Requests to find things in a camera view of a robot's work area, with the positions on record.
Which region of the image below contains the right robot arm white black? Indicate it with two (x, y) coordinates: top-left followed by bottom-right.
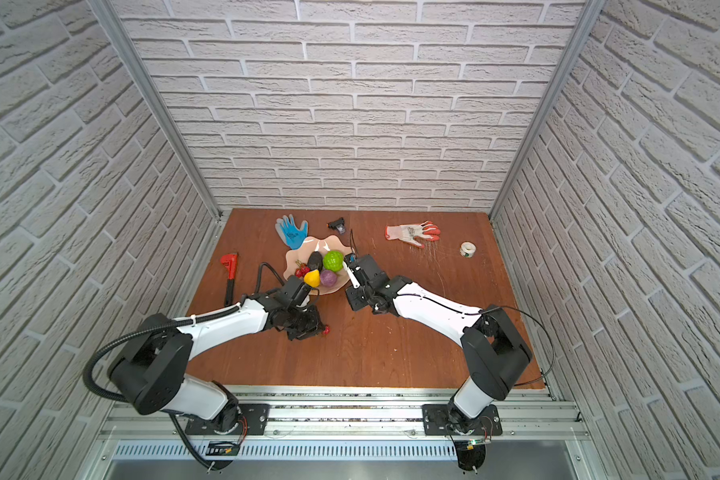
(344, 255), (533, 423)

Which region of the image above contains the blue work glove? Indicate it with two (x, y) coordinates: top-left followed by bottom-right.
(275, 214), (309, 250)

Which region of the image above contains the white tape roll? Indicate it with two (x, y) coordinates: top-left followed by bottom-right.
(460, 242), (477, 258)

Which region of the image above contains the green bumpy fake fruit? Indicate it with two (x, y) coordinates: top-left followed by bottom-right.
(323, 250), (344, 273)

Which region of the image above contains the aluminium frame rail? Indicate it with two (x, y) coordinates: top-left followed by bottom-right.
(97, 386), (590, 461)

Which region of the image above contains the dark fake avocado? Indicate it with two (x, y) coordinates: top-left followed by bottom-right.
(307, 251), (323, 272)

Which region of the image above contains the red pipe wrench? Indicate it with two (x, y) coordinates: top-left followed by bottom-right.
(220, 253), (238, 307)

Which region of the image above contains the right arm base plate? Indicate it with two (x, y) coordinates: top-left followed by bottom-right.
(422, 404), (503, 438)

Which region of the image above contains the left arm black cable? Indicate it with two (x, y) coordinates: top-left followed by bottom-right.
(82, 262), (289, 472)

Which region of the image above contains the yellow fake pear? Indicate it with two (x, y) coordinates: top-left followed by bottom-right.
(303, 269), (321, 288)

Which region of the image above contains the pink wavy fruit bowl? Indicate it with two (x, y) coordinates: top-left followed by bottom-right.
(283, 235), (352, 295)

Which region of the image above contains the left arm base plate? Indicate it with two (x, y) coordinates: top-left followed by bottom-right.
(185, 403), (270, 436)

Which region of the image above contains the white red work glove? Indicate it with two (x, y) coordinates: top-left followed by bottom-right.
(385, 221), (441, 248)

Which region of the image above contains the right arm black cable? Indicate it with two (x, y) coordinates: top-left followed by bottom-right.
(349, 229), (556, 388)

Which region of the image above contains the purple fake cabbage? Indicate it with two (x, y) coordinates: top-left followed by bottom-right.
(320, 269), (338, 288)

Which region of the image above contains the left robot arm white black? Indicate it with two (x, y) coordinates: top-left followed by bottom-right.
(107, 277), (326, 432)

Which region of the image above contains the black small relay part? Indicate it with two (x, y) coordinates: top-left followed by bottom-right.
(327, 217), (347, 235)

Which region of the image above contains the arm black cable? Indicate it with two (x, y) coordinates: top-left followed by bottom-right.
(82, 262), (289, 472)
(349, 229), (556, 388)

